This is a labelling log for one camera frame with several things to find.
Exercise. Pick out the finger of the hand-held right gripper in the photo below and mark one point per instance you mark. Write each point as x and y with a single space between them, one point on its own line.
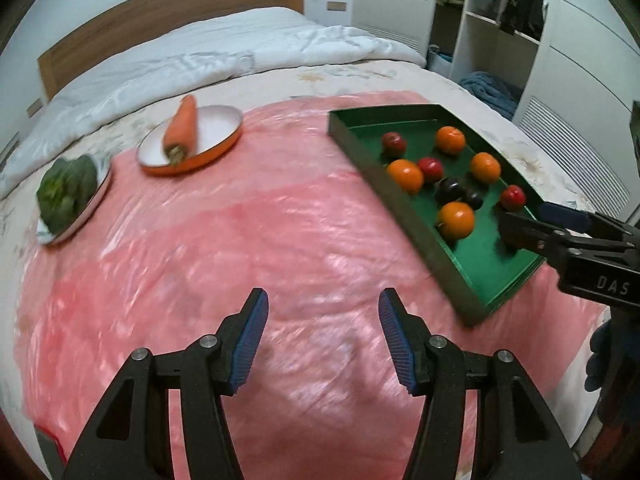
525 232
565 215

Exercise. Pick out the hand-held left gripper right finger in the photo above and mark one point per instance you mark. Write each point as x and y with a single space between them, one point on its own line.
395 335

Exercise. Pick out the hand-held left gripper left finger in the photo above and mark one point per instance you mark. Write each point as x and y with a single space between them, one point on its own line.
252 335

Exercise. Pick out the small red apple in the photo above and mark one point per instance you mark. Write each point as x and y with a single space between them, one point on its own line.
393 143
430 169
512 197

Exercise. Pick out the green tray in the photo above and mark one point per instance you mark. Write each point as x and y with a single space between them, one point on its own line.
480 265

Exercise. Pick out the dark purple plum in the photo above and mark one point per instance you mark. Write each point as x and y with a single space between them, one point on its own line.
449 190
474 199

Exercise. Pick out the orange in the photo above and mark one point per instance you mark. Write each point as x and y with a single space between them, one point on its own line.
405 176
485 167
456 220
450 139

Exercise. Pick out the person's right hand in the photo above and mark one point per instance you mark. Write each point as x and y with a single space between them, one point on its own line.
599 360

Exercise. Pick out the pink plastic sheet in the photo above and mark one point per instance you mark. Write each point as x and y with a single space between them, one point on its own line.
275 235

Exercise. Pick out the blue towel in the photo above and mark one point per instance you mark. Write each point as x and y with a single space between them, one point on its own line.
490 92

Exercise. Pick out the white bag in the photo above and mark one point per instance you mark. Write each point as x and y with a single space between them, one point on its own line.
440 62

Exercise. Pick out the orange rimmed plate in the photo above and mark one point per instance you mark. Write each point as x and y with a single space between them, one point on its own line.
215 130

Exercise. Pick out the white plate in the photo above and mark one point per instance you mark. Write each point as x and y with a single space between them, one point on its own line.
101 185

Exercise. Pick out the dark hanging clothes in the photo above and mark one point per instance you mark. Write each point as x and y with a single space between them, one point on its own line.
522 0

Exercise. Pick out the carrot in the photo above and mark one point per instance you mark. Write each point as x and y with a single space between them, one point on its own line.
182 125

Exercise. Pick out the smartphone with red case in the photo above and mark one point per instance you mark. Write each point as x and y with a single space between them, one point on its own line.
47 447

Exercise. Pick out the green leafy vegetable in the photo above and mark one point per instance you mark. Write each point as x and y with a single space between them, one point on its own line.
65 190

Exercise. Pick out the white duvet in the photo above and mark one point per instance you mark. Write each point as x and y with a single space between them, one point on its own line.
200 60

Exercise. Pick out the wooden headboard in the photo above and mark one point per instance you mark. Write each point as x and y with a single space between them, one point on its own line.
150 15

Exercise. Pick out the wall socket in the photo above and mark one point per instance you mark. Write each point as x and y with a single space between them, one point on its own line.
34 106
336 6

